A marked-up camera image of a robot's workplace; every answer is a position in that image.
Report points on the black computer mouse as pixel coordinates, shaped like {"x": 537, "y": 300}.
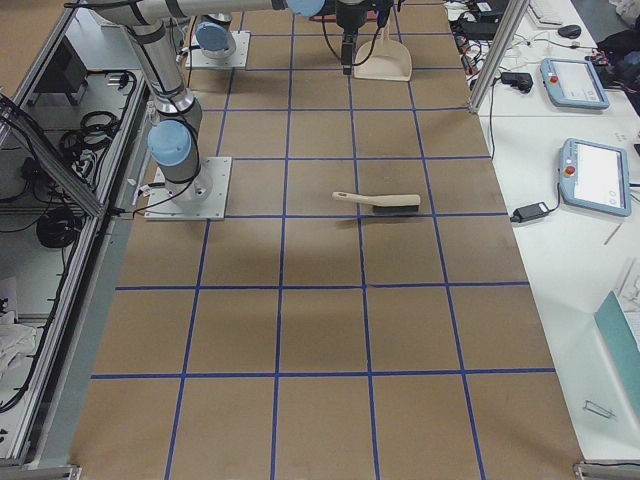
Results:
{"x": 570, "y": 31}

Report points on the aluminium frame post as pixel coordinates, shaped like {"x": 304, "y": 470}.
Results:
{"x": 502, "y": 40}

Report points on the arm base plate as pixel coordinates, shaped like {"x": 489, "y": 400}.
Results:
{"x": 237, "y": 57}
{"x": 204, "y": 199}

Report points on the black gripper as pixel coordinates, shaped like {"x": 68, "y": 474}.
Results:
{"x": 349, "y": 15}

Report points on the near teach pendant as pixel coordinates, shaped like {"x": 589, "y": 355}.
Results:
{"x": 595, "y": 177}

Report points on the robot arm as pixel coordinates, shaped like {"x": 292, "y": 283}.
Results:
{"x": 213, "y": 35}
{"x": 143, "y": 22}

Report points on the teal folder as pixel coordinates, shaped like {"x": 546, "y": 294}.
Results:
{"x": 614, "y": 327}

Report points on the teach pendant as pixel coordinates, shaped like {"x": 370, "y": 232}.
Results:
{"x": 595, "y": 177}
{"x": 573, "y": 84}

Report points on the white hand brush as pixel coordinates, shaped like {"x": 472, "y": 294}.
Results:
{"x": 388, "y": 204}

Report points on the far teach pendant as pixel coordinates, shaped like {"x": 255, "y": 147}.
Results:
{"x": 573, "y": 84}

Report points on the beige dustpan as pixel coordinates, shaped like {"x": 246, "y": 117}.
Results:
{"x": 386, "y": 59}

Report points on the black power adapter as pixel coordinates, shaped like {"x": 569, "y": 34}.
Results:
{"x": 530, "y": 212}

